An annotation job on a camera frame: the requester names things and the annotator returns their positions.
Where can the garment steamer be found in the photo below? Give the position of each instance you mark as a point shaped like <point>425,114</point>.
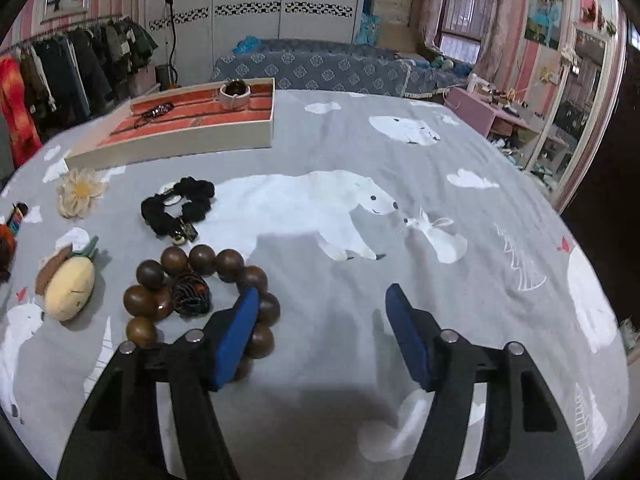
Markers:
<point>170,35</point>

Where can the wall poster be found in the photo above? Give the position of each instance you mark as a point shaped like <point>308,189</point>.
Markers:
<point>544,15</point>

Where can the white framed mirror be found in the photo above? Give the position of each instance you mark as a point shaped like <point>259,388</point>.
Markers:
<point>580,110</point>

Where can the teal hanging cloth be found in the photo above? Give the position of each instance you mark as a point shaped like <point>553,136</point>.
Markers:
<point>364,20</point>

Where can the cream flower hair clip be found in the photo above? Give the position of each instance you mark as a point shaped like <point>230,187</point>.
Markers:
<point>80,191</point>

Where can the pink nightstand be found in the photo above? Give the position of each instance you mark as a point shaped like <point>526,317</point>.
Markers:
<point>470,110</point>

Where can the pink curtain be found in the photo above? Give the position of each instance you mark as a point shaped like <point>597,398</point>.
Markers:
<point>505,20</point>

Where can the bed with blue patterned cover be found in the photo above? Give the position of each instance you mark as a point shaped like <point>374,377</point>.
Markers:
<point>320,67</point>

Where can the black scrunchie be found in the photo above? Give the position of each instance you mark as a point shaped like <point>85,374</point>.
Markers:
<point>155,212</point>

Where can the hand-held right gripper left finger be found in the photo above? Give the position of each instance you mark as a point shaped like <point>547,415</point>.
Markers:
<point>232,345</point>

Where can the multicoloured hair accessory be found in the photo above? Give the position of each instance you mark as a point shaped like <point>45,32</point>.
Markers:
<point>17,217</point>

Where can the plush pineapple hair clip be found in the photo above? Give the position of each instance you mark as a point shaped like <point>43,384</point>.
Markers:
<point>67,285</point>

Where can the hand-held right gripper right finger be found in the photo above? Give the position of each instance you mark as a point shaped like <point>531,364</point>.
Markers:
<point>407,340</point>

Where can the pink storage box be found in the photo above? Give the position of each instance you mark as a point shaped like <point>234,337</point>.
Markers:
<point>142,82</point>

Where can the orange furry accessory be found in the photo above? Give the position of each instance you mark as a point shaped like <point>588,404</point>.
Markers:
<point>5,252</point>

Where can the tiger-striped bead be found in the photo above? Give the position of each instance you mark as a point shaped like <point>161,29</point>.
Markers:
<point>191,292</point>

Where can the clothes rack with hanging clothes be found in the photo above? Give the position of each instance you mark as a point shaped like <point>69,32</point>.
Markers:
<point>65,70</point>

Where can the window with grille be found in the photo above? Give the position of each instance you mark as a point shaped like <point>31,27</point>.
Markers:
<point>462,15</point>

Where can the white tray with brick-print lining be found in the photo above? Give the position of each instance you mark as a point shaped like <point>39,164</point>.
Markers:
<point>200,145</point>

